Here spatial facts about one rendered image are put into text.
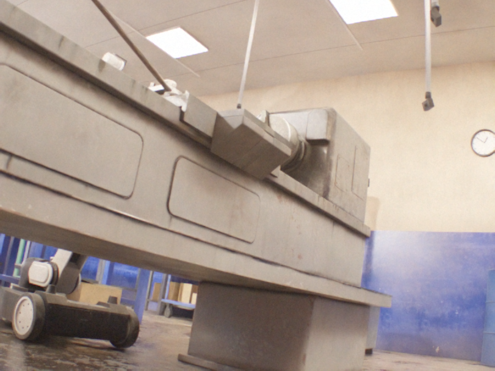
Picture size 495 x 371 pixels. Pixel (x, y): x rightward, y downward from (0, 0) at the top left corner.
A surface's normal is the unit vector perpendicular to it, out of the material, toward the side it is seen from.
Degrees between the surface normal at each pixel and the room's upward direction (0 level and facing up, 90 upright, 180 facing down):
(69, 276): 106
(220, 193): 90
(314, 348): 90
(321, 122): 90
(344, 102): 90
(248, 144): 141
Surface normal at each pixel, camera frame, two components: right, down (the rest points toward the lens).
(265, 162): 0.40, 0.72
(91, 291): 0.78, -0.06
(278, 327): -0.54, -0.31
